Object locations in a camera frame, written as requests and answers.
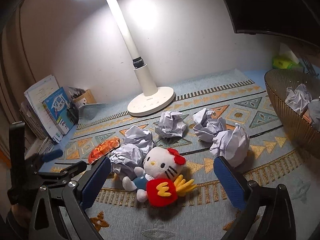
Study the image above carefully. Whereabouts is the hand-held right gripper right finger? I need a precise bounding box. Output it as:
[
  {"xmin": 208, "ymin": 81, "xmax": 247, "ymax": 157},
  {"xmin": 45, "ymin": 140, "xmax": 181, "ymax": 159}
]
[{"xmin": 212, "ymin": 156, "xmax": 297, "ymax": 240}]

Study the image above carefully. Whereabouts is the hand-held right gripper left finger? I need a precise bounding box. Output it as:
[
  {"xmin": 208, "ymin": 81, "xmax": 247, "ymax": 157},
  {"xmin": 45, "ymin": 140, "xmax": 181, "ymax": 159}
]
[{"xmin": 29, "ymin": 156, "xmax": 112, "ymax": 240}]

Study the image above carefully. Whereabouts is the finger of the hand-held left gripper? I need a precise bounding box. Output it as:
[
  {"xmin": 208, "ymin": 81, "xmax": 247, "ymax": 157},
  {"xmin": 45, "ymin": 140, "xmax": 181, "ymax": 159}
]
[
  {"xmin": 34, "ymin": 160, "xmax": 88, "ymax": 180},
  {"xmin": 25, "ymin": 149, "xmax": 64, "ymax": 167}
]

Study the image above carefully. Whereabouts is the red orange plush packet toy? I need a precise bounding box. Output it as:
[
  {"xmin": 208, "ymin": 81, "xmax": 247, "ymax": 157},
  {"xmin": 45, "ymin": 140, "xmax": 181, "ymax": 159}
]
[{"xmin": 88, "ymin": 137, "xmax": 121, "ymax": 165}]

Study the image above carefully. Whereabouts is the white cat plush toy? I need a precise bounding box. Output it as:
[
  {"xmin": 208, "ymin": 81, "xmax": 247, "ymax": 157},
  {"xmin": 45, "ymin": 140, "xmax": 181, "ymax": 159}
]
[{"xmin": 122, "ymin": 146, "xmax": 197, "ymax": 208}]

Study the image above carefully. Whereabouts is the amber glass bowl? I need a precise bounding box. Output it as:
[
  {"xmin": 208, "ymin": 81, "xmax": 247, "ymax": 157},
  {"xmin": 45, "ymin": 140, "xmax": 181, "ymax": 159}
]
[{"xmin": 264, "ymin": 69, "xmax": 320, "ymax": 143}]

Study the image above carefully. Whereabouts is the small orange cardboard box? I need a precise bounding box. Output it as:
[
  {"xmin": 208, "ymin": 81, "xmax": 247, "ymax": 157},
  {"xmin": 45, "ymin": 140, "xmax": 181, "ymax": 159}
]
[{"xmin": 302, "ymin": 110, "xmax": 313, "ymax": 125}]

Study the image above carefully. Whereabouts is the person's left hand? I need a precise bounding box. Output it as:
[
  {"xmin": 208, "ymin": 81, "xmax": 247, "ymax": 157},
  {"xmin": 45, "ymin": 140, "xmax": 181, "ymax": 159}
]
[{"xmin": 7, "ymin": 202, "xmax": 32, "ymax": 230}]

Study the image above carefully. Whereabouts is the blue patterned woven mat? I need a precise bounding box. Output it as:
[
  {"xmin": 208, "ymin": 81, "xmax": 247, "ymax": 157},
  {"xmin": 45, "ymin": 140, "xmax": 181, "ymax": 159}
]
[{"xmin": 41, "ymin": 69, "xmax": 320, "ymax": 240}]

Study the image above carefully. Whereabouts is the black mesh pen holder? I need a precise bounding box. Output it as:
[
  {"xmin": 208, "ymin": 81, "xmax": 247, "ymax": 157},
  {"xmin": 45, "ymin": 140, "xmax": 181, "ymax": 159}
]
[{"xmin": 66, "ymin": 104, "xmax": 80, "ymax": 128}]

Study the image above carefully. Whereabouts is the blue cover book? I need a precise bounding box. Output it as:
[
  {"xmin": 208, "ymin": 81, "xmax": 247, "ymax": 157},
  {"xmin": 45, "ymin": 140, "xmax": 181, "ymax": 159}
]
[{"xmin": 42, "ymin": 87, "xmax": 73, "ymax": 135}]

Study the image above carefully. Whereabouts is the beige storage box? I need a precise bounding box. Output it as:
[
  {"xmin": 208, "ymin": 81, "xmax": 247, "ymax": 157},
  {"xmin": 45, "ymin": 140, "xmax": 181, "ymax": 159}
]
[{"xmin": 71, "ymin": 89, "xmax": 97, "ymax": 110}]

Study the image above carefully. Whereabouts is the stack of books and papers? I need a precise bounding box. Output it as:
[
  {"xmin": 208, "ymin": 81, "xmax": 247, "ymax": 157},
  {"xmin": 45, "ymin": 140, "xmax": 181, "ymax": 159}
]
[{"xmin": 19, "ymin": 74, "xmax": 63, "ymax": 155}]

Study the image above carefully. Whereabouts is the white desk lamp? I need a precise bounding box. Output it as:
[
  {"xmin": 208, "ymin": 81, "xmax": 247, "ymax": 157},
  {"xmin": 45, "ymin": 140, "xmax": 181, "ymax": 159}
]
[{"xmin": 65, "ymin": 0, "xmax": 175, "ymax": 117}]

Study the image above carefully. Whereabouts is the green tissue packet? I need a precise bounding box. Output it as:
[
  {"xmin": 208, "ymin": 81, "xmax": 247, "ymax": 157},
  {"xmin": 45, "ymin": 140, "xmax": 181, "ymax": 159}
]
[{"xmin": 272, "ymin": 42, "xmax": 300, "ymax": 70}]

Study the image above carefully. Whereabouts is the black monitor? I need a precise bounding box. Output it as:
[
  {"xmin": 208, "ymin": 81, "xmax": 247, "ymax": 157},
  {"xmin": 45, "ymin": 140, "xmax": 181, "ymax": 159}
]
[{"xmin": 215, "ymin": 0, "xmax": 320, "ymax": 38}]

